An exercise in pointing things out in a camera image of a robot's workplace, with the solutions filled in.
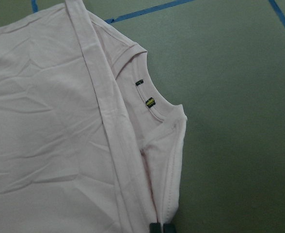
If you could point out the pink Snoopy t-shirt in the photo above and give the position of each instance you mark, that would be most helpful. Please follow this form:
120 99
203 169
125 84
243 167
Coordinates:
87 143

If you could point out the crossing blue tape line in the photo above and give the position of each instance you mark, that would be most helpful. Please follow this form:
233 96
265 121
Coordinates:
278 11

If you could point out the brown paper table cover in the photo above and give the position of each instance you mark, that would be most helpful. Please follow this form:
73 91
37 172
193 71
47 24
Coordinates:
224 62

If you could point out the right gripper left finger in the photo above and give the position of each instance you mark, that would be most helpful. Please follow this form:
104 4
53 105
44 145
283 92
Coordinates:
155 227

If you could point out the long blue tape line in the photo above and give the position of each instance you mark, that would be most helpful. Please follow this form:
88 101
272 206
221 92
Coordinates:
147 11

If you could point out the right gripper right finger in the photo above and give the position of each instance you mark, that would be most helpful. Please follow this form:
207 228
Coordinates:
169 228

